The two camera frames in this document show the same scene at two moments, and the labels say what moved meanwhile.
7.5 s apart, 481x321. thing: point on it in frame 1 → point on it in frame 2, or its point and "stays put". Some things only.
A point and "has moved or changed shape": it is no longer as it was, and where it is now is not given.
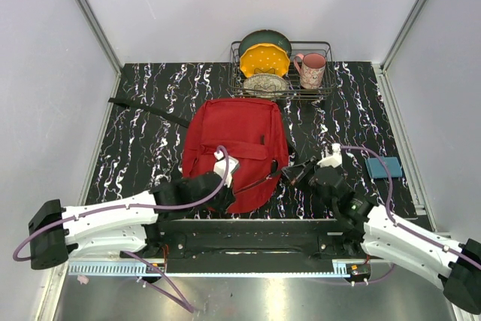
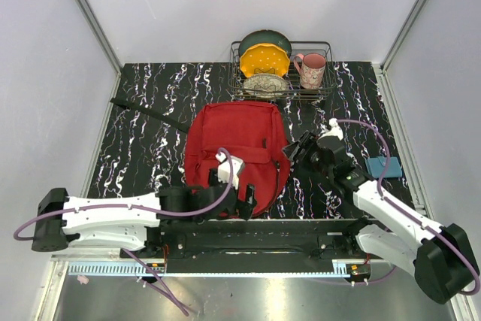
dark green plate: x=266 y=37 stays put
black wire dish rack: x=282 y=70 stays put
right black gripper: x=299 y=172 → x=309 y=142
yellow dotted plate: x=264 y=59 stays put
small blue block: x=377 y=170 stays put
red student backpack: x=253 y=130 has moved or changed shape
